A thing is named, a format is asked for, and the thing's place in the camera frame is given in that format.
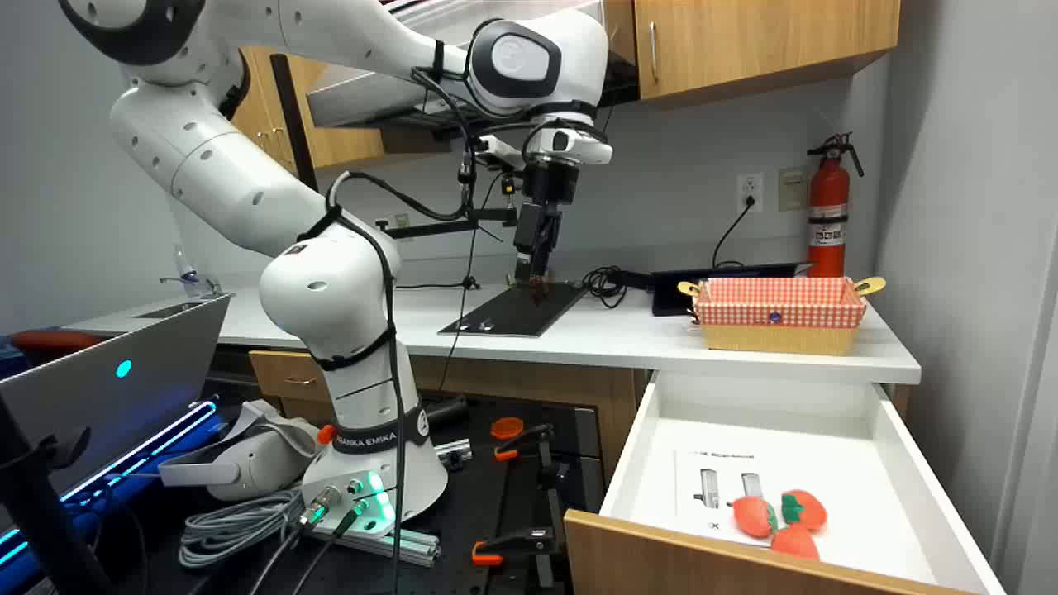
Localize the silver laptop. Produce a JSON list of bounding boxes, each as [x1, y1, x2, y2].
[[0, 292, 235, 507]]

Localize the black induction cooktop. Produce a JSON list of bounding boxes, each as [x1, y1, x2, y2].
[[437, 279, 588, 341]]

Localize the printed paper sheet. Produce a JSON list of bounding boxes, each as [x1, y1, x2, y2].
[[669, 443, 800, 529]]

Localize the white wall outlet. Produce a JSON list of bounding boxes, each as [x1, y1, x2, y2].
[[735, 168, 768, 216]]

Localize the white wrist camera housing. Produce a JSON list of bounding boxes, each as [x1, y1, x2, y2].
[[474, 129, 528, 171]]

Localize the black camera stand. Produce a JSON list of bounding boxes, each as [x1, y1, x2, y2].
[[372, 129, 522, 292]]

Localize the beige wall switch plate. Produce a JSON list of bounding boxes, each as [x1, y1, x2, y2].
[[775, 163, 813, 216]]

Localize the chrome faucet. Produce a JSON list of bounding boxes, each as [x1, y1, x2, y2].
[[156, 240, 225, 300]]

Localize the wooden drawer white interior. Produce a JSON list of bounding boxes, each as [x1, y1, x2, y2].
[[561, 375, 1008, 595]]

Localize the black box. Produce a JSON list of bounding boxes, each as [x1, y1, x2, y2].
[[648, 262, 804, 321]]

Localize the orange plush fruit green leaf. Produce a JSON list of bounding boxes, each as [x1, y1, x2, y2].
[[776, 486, 831, 535]]

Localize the black tripod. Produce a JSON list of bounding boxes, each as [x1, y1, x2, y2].
[[0, 395, 113, 595]]

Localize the wooden base cabinet frame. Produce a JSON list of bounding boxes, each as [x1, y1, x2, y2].
[[407, 353, 653, 489]]

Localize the grey coiled cable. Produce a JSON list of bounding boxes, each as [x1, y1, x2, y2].
[[175, 489, 308, 572]]

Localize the black cable bundle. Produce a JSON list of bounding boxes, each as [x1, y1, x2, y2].
[[578, 262, 653, 314]]

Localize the white VR headset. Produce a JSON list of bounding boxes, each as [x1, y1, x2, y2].
[[156, 396, 334, 507]]

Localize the small wooden drawer front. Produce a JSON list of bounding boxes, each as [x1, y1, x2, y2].
[[245, 347, 334, 428]]

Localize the red fire extinguisher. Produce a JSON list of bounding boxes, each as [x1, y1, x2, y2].
[[804, 129, 867, 280]]

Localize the red checkered basket yellow handles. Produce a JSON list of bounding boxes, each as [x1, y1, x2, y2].
[[674, 275, 889, 357]]

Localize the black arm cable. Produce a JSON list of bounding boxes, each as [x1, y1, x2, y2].
[[323, 168, 411, 595]]

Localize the red flat object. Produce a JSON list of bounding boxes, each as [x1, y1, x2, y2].
[[6, 327, 94, 357]]

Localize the orange handled bar clamp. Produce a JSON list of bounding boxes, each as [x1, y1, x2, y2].
[[487, 413, 576, 465], [469, 526, 564, 576]]

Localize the wooden wall cabinet with handle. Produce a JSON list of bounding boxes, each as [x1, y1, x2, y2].
[[603, 0, 905, 105]]

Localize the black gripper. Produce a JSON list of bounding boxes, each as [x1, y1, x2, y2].
[[513, 160, 581, 288]]

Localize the black power cord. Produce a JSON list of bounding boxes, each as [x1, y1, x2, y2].
[[706, 196, 759, 275]]

